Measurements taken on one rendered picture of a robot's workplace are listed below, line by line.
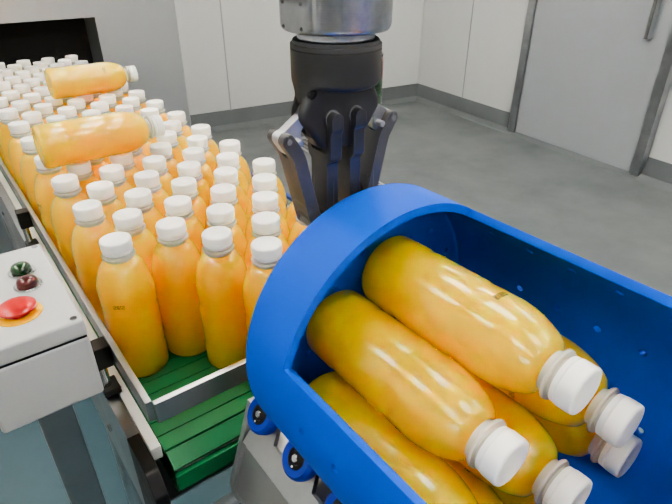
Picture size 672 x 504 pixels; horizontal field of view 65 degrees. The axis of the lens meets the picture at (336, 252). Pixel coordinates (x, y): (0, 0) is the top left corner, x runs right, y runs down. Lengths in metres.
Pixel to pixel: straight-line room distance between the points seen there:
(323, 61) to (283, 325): 0.21
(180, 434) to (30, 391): 0.19
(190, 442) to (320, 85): 0.46
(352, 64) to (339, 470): 0.30
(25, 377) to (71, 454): 0.22
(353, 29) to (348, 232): 0.15
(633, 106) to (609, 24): 0.59
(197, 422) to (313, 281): 0.36
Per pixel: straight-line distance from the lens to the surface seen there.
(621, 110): 4.36
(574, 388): 0.40
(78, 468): 0.83
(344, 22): 0.42
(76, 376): 0.63
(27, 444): 2.12
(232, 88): 4.98
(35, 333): 0.60
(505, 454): 0.40
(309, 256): 0.44
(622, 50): 4.34
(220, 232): 0.70
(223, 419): 0.73
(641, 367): 0.55
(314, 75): 0.43
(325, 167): 0.47
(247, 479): 0.70
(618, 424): 0.47
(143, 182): 0.90
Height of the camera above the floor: 1.43
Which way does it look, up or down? 30 degrees down
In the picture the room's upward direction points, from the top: straight up
